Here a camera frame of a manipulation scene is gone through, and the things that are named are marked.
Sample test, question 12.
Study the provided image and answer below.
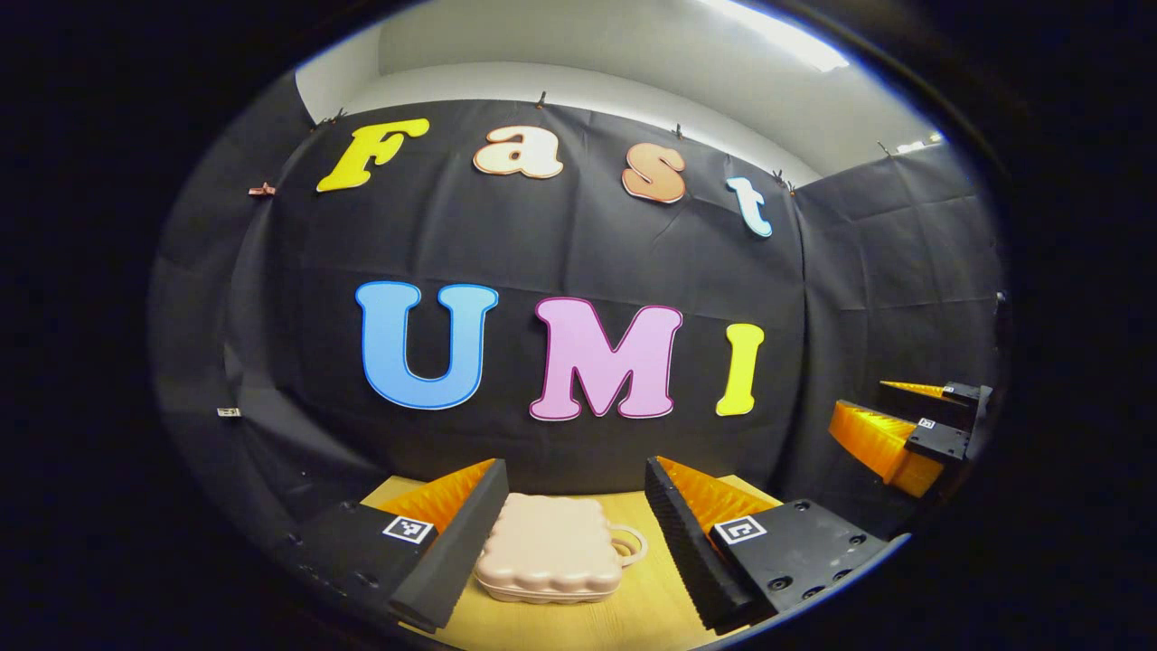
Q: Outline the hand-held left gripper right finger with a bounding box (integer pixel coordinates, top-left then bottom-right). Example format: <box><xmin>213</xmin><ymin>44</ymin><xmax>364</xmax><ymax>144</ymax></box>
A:
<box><xmin>644</xmin><ymin>456</ymin><xmax>891</xmax><ymax>636</ymax></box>

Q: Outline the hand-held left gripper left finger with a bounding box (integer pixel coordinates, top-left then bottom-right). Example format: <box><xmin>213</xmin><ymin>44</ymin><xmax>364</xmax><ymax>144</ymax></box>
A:
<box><xmin>271</xmin><ymin>458</ymin><xmax>510</xmax><ymax>634</ymax></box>

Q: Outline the pink suitcase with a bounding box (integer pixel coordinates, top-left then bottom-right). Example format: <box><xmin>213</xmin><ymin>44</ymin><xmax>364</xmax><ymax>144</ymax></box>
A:
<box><xmin>475</xmin><ymin>493</ymin><xmax>649</xmax><ymax>605</ymax></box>

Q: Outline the black backdrop cloth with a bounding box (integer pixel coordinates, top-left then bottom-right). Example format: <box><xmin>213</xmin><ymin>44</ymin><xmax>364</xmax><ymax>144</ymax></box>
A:
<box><xmin>149</xmin><ymin>72</ymin><xmax>1009</xmax><ymax>561</ymax></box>

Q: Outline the ceiling light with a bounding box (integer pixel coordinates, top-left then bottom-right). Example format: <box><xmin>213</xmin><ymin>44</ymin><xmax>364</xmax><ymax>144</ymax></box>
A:
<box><xmin>701</xmin><ymin>0</ymin><xmax>851</xmax><ymax>73</ymax></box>

